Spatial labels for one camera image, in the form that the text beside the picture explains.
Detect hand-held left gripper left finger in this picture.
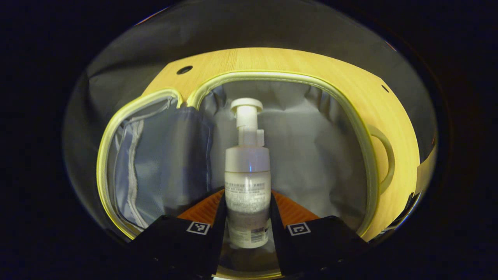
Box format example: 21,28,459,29
128,189,229,280

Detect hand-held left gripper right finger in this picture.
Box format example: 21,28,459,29
270,190,371,277

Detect white pump bottle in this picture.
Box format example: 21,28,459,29
224,98,272,249

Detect cream yellow suitcase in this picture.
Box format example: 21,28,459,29
96,70,396,280

